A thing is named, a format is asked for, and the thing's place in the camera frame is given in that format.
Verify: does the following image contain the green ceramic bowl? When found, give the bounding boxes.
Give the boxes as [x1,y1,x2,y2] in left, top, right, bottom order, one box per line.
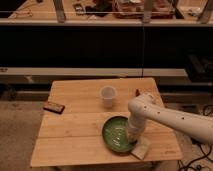
[102,116,136,153]

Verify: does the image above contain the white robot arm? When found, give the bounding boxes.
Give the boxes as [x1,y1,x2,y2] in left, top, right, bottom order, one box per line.
[126,93,213,145]

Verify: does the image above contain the beige sponge block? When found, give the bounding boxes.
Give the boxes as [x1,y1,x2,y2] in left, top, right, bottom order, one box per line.
[131,137,150,160]

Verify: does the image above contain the wooden table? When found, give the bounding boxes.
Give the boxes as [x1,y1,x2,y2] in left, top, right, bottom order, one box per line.
[31,78,182,171]

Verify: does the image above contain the brown chocolate bar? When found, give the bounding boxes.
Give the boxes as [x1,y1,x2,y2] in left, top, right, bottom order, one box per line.
[43,102,65,114]

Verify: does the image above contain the dark box right background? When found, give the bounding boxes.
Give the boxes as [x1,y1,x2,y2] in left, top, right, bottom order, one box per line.
[185,55,213,82]

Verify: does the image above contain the red tray on shelf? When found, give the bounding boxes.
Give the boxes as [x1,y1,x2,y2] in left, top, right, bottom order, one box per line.
[112,0,174,18]

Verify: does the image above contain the black device on shelf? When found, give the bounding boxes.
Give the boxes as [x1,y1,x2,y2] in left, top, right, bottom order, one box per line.
[73,3,85,15]

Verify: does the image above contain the black floor cables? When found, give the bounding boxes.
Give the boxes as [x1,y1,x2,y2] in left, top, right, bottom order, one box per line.
[177,104,213,171]

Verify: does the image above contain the long wooden bench rail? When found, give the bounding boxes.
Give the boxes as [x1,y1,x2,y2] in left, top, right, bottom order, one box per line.
[0,67,187,77]

